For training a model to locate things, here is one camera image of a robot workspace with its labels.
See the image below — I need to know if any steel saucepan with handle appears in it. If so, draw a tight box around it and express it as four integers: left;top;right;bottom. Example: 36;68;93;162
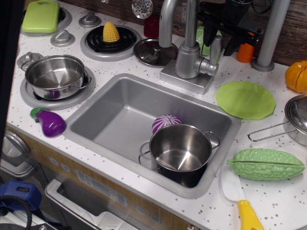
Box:
248;94;307;147

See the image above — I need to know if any orange toy carrot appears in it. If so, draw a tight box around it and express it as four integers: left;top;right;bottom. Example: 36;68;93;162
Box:
236;43;255;63

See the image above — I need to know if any purple toy eggplant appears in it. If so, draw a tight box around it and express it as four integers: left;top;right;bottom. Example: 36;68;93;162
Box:
30;108;67;138

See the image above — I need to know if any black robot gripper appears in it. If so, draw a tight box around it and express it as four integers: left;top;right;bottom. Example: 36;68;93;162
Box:
197;1;264;57

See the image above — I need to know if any black coil burner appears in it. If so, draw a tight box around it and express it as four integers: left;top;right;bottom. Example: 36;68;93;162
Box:
80;25;141;62

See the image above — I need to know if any purple white toy onion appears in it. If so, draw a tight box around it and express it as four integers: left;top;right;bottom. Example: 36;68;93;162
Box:
152;115;182;134

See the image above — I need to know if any grey vertical pole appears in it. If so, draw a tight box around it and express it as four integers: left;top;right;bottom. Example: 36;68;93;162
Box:
251;0;290;72

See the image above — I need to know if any blue clamp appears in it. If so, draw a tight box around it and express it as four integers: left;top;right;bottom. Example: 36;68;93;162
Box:
0;180;42;216

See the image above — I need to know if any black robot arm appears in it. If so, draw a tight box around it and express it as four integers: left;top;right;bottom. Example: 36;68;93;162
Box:
197;0;264;56

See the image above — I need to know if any steel pot lid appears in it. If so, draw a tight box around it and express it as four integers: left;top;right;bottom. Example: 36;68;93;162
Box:
133;38;178;67

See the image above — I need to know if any silver perforated ladle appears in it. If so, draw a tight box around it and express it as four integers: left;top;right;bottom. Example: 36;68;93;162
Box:
131;0;153;19

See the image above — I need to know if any green toy cutting board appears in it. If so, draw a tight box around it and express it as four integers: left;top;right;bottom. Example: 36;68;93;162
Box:
22;0;60;33

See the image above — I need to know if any grey stove knob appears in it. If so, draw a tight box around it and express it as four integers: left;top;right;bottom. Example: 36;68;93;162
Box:
79;12;102;28
17;52;43;71
50;30;75;47

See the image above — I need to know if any orange toy pumpkin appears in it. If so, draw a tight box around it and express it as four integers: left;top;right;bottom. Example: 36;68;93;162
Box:
285;60;307;93

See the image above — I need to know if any green toy cabbage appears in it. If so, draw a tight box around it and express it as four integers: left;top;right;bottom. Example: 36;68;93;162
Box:
196;25;211;57

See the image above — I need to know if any silver toy faucet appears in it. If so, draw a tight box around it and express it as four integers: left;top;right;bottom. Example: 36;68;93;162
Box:
160;0;219;95

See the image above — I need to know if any grey burner ring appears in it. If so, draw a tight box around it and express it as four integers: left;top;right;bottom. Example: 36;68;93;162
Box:
20;6;73;37
20;66;96;111

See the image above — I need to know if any yellow handled toy knife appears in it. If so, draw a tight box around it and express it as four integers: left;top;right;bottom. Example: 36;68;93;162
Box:
221;164;264;230

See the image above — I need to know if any black cable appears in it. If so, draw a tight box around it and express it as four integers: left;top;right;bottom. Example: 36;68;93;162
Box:
0;194;36;230

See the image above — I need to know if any grey oven door handle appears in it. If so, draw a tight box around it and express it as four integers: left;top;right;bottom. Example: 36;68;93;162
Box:
45;179;125;230

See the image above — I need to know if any green toy bitter gourd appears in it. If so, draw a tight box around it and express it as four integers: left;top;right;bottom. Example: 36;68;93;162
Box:
226;149;305;181

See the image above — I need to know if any steel pot on burner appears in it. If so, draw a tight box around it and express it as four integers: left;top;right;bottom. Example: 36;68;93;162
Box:
21;55;92;100

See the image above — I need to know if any steel pot in sink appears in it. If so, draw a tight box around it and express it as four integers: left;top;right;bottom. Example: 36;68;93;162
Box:
138;124;220;188

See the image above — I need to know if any grey oven dial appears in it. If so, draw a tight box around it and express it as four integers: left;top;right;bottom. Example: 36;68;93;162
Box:
1;130;30;167

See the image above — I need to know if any green plastic plate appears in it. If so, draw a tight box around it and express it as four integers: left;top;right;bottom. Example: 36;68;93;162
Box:
215;81;276;119

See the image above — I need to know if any yellow toy corn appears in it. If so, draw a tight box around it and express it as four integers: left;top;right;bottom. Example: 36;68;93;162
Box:
103;22;120;43

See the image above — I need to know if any grey toy sink basin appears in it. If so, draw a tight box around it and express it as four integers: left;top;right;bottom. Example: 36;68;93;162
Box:
62;73;242;199

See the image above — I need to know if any silver faucet lever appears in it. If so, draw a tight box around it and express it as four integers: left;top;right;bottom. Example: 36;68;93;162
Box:
210;35;224;66

